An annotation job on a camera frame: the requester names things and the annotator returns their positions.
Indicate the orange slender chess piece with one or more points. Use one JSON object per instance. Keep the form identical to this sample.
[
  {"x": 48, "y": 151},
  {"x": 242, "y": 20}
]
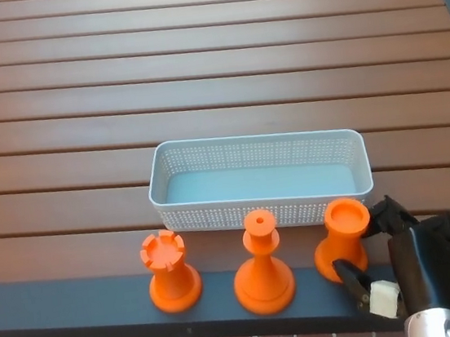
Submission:
[{"x": 263, "y": 279}]

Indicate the orange rook chess piece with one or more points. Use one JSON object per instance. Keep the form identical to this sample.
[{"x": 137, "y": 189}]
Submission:
[{"x": 173, "y": 281}]

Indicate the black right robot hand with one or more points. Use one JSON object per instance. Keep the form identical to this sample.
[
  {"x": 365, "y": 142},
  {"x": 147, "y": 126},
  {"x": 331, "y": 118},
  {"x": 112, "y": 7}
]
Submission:
[{"x": 434, "y": 266}]

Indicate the white perforated plastic basket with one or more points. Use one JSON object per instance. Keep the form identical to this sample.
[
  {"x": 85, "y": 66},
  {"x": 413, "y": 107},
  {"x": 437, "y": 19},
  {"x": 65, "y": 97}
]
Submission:
[{"x": 198, "y": 221}]

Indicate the orange cup-top chess piece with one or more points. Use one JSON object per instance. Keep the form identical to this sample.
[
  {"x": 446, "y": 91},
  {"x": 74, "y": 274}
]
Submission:
[{"x": 341, "y": 244}]

